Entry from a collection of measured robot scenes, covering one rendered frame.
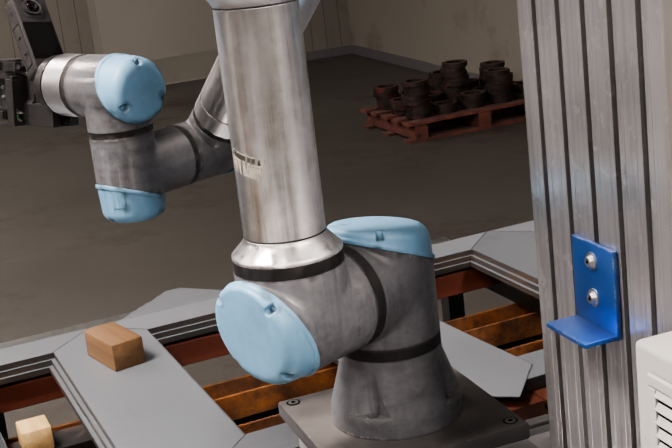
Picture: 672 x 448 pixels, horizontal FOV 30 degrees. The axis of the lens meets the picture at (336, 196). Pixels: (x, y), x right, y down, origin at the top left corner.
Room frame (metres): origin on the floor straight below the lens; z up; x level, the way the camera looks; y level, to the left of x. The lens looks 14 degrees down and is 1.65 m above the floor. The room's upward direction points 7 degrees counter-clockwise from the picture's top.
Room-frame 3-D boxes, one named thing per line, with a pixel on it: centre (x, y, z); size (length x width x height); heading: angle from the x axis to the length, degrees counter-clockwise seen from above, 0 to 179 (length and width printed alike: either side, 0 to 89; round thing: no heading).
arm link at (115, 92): (1.43, 0.24, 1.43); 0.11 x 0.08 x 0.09; 45
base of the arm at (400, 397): (1.34, -0.04, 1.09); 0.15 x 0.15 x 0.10
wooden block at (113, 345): (2.12, 0.43, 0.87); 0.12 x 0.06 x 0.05; 33
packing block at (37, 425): (1.95, 0.55, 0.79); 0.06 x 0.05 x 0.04; 22
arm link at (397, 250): (1.33, -0.04, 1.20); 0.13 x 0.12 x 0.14; 135
